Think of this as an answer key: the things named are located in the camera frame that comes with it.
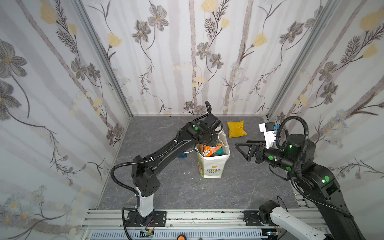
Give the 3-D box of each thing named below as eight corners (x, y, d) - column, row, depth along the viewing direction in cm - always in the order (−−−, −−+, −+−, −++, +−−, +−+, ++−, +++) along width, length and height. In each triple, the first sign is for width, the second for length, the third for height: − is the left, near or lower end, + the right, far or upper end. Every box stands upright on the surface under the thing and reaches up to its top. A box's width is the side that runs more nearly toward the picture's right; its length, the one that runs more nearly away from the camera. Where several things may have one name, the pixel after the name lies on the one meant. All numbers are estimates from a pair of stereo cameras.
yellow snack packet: (229, 137, 110) (230, 134, 106) (226, 123, 118) (227, 120, 115) (245, 137, 110) (247, 134, 106) (242, 123, 118) (243, 120, 115)
